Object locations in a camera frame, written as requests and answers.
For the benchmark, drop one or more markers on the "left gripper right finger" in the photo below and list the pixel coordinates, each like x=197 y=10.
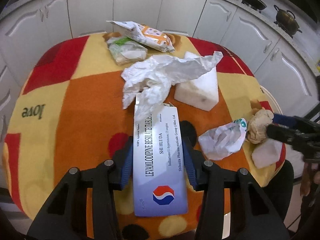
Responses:
x=193 y=160

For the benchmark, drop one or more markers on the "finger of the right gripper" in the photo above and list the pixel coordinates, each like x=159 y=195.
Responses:
x=280 y=134
x=283 y=120

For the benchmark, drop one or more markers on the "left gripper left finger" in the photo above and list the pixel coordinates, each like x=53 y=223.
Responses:
x=122 y=166

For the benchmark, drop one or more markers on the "beige tissue ball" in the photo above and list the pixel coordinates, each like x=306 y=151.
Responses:
x=257 y=125

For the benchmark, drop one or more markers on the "white blue medicine box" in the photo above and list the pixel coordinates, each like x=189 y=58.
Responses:
x=159 y=187

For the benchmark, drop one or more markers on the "large white foam block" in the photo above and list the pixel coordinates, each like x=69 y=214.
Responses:
x=201 y=93

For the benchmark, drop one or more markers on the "white paper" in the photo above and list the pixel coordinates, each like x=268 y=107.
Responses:
x=154 y=77

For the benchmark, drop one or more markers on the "white kitchen cabinets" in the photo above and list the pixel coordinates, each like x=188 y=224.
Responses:
x=30 y=27

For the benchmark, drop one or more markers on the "small crumpled plastic wrapper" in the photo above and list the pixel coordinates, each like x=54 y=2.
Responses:
x=219 y=143

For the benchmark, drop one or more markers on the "patterned fleece blanket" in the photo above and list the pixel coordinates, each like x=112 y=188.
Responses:
x=69 y=113

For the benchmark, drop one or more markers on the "green white wrapper packet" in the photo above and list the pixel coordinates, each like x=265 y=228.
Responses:
x=125 y=50

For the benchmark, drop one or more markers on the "orange white snack bag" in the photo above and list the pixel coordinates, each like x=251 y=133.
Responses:
x=145 y=35

